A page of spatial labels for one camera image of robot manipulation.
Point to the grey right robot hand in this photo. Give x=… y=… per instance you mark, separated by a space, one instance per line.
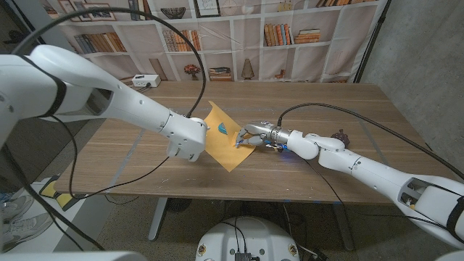
x=264 y=132

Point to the blue flip phone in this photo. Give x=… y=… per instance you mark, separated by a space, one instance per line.
x=223 y=128

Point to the yellow felt sheet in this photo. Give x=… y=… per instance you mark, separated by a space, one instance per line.
x=226 y=154

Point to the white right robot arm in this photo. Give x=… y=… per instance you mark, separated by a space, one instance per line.
x=380 y=177

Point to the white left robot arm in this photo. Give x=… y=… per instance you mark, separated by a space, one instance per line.
x=127 y=105

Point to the purple toy grape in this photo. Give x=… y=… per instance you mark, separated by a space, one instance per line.
x=340 y=136

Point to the printed bookshelf backdrop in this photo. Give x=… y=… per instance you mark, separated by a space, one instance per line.
x=246 y=40

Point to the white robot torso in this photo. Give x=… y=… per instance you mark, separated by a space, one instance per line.
x=250 y=235

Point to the black backdrop stand pole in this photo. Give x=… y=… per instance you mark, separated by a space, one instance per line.
x=363 y=67

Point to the grey table leg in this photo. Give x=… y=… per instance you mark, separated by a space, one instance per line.
x=157 y=221
x=344 y=228

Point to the white power strip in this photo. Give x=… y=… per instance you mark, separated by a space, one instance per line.
x=146 y=80

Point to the yellow black floor object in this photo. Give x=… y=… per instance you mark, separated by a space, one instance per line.
x=65 y=200

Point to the grey sneaker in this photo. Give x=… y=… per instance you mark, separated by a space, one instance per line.
x=27 y=228
x=14 y=208

